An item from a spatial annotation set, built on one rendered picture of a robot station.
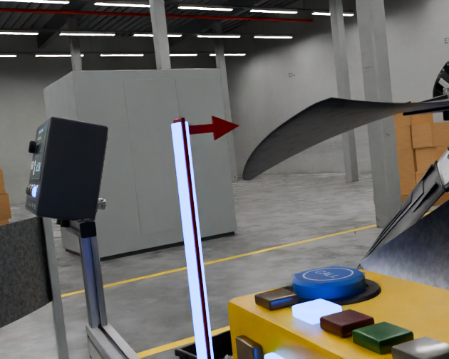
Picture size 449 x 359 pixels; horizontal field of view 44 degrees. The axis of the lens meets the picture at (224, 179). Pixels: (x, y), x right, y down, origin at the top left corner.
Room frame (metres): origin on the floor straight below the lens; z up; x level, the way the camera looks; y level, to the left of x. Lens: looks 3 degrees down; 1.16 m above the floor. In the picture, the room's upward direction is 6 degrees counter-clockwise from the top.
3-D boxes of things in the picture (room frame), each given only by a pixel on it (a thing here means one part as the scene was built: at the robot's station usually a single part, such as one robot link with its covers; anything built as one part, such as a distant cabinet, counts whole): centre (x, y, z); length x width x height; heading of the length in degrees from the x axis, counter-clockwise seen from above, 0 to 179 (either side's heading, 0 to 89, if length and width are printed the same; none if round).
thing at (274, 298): (0.30, -0.02, 1.08); 0.02 x 0.02 x 0.01; 24
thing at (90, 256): (1.02, 0.26, 0.96); 0.03 x 0.03 x 0.20; 24
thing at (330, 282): (0.31, -0.05, 1.08); 0.04 x 0.04 x 0.02
